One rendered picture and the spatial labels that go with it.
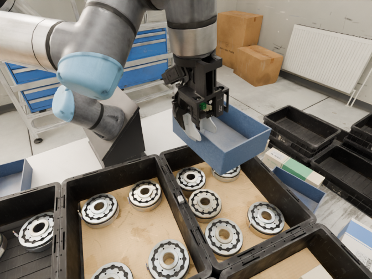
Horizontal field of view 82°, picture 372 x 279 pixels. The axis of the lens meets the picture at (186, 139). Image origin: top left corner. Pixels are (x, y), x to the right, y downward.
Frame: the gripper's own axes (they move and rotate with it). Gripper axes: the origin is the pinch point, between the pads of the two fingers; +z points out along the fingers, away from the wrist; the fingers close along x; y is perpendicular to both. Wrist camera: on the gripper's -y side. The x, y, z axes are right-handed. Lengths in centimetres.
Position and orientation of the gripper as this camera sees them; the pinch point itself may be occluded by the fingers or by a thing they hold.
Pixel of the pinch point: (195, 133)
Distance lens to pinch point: 50.3
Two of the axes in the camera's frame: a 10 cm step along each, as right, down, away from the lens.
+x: 8.4, -4.3, 3.4
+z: 1.0, 7.2, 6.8
